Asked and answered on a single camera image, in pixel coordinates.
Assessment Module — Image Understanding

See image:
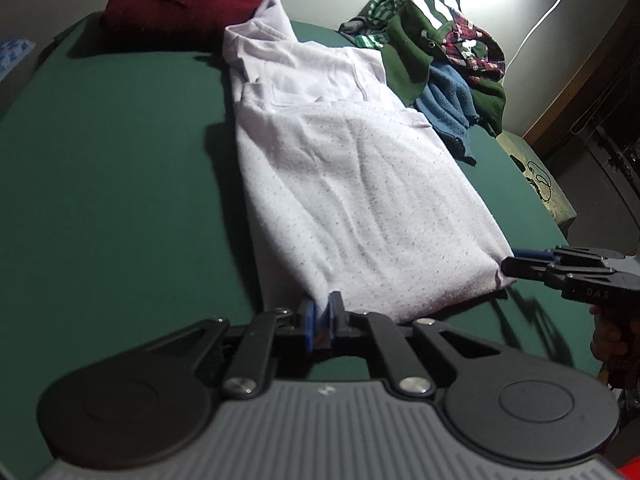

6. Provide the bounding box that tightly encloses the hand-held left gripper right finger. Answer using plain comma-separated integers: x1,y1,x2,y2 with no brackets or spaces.
327,290,501,397

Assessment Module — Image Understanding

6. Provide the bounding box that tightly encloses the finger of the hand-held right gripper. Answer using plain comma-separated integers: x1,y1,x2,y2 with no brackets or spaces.
501,255,617,292
515,245,609,265

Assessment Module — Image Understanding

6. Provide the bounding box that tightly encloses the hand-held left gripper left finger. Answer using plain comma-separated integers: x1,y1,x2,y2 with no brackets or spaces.
150,296,318,397

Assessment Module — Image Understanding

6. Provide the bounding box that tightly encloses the pile of green plaid clothes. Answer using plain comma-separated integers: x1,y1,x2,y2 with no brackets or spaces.
382,0,507,138

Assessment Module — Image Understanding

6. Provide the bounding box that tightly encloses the person's right hand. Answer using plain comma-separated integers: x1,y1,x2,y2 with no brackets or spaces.
589,304,629,386

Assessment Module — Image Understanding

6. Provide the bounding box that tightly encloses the cream patterned mattress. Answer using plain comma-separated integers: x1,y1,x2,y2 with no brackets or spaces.
500,130,576,233

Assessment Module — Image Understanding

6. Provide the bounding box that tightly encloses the wooden wardrobe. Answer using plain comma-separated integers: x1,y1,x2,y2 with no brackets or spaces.
522,0,640,221

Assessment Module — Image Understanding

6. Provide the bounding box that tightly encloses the red plaid shirt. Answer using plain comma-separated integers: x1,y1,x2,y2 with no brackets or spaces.
440,12,506,86

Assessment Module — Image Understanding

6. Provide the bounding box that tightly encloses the green white striped shirt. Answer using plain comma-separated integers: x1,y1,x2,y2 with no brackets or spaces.
357,0,408,51

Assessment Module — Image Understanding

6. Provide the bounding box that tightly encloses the grey cloth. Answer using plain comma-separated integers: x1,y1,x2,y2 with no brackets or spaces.
339,15,373,36

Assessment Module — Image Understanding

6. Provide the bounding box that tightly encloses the maroon sweater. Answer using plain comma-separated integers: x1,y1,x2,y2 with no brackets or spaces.
97,0,271,53

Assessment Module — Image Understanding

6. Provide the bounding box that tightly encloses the blue patterned cloth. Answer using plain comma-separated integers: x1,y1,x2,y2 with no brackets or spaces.
0,37,37,86

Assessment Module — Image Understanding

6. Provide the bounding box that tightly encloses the white cable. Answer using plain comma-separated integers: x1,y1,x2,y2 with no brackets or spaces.
502,0,588,88

